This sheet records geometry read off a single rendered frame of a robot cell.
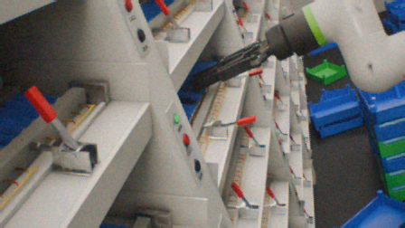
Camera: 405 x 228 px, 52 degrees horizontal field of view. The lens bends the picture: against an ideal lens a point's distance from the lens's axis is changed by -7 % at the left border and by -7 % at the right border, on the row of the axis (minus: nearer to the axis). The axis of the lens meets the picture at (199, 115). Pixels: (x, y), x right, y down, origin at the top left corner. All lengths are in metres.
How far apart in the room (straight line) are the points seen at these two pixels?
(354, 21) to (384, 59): 0.09
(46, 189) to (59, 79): 0.22
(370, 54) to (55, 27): 0.58
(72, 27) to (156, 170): 0.22
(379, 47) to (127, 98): 0.52
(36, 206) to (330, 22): 0.69
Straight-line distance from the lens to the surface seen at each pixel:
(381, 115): 1.80
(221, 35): 1.23
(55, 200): 0.39
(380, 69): 0.88
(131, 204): 0.64
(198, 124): 0.85
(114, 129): 0.49
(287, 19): 0.93
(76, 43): 0.56
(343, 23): 0.90
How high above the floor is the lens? 1.25
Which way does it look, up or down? 20 degrees down
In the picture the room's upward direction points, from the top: 22 degrees counter-clockwise
